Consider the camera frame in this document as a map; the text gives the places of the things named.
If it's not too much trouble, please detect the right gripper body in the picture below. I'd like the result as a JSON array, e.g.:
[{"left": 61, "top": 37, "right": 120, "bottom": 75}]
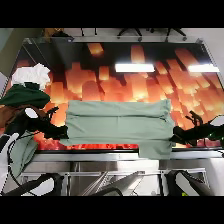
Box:
[{"left": 171, "top": 125, "right": 201, "bottom": 147}]

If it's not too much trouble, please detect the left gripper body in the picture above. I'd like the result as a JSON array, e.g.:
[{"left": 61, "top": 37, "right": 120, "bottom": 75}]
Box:
[{"left": 45, "top": 123, "right": 70, "bottom": 141}]

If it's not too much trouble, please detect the pale green shirt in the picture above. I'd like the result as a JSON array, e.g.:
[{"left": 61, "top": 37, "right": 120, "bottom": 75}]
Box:
[{"left": 59, "top": 98, "right": 177, "bottom": 161}]

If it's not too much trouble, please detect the pale green garment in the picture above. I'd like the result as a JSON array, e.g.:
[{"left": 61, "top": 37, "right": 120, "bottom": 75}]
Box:
[{"left": 7, "top": 130, "right": 40, "bottom": 179}]

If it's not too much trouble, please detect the dark green garment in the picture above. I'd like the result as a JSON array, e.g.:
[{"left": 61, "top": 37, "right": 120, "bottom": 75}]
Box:
[{"left": 0, "top": 82, "right": 52, "bottom": 109}]

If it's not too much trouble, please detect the brown garment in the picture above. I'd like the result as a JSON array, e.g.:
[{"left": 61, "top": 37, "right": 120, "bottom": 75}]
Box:
[{"left": 0, "top": 105, "right": 48, "bottom": 129}]

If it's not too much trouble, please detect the white garment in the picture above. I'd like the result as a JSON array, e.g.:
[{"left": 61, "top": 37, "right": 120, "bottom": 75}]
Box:
[{"left": 11, "top": 62, "right": 52, "bottom": 91}]

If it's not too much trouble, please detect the black office chair base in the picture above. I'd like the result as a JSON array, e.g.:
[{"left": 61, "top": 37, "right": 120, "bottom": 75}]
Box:
[
  {"left": 146, "top": 27, "right": 188, "bottom": 39},
  {"left": 116, "top": 27, "right": 144, "bottom": 39}
]

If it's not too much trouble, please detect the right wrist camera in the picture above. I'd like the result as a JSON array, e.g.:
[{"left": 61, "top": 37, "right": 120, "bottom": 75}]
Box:
[{"left": 185, "top": 110, "right": 205, "bottom": 127}]

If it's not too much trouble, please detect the silver frame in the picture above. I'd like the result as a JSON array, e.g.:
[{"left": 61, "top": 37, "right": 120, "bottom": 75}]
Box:
[{"left": 2, "top": 35, "right": 224, "bottom": 197}]

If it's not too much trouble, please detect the black cable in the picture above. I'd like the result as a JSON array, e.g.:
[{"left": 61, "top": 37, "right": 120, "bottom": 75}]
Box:
[{"left": 5, "top": 131, "right": 34, "bottom": 188}]

